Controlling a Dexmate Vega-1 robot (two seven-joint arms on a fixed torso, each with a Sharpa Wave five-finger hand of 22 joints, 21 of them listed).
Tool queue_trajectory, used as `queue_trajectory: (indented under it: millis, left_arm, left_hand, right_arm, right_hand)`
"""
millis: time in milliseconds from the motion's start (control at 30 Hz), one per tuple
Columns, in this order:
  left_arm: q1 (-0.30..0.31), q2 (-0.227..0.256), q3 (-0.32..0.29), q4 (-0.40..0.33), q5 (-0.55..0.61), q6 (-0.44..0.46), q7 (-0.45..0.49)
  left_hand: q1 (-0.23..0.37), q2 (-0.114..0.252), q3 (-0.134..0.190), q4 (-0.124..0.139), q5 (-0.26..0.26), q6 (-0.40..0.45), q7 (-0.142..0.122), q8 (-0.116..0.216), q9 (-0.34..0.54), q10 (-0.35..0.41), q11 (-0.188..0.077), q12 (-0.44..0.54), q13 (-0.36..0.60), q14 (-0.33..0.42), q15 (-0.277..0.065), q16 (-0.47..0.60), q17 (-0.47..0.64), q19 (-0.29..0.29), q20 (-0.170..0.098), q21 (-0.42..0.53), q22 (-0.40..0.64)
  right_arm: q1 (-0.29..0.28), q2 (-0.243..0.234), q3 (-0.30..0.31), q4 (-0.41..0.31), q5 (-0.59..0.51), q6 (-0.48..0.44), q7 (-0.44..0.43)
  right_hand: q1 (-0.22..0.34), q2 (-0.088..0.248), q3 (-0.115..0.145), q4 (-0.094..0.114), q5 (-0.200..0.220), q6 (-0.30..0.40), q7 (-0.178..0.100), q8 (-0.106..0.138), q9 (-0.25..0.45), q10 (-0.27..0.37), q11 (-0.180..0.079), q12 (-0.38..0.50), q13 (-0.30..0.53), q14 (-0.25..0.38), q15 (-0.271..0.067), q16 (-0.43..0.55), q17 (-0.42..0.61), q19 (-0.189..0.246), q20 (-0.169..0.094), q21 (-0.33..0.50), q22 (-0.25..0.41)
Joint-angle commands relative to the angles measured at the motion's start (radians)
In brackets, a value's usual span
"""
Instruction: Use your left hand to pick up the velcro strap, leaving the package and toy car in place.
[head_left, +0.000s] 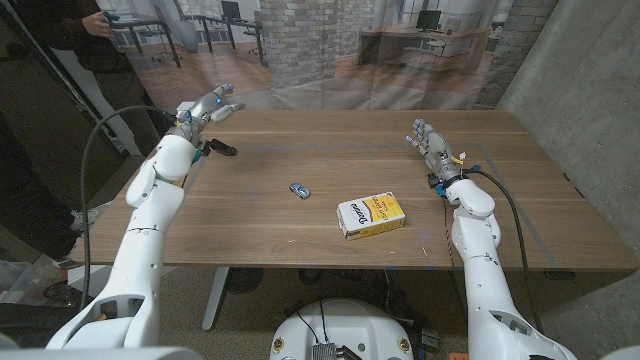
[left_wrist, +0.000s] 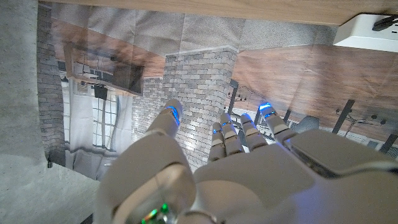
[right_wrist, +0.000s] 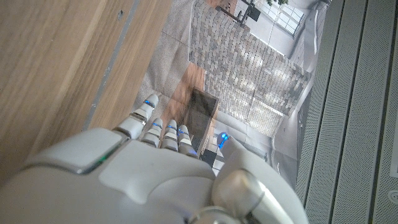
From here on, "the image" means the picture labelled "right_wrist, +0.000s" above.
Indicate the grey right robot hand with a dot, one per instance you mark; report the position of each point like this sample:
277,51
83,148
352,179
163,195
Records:
140,186

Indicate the round white ceiling sensor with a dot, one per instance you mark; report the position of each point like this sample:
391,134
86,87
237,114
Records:
393,196

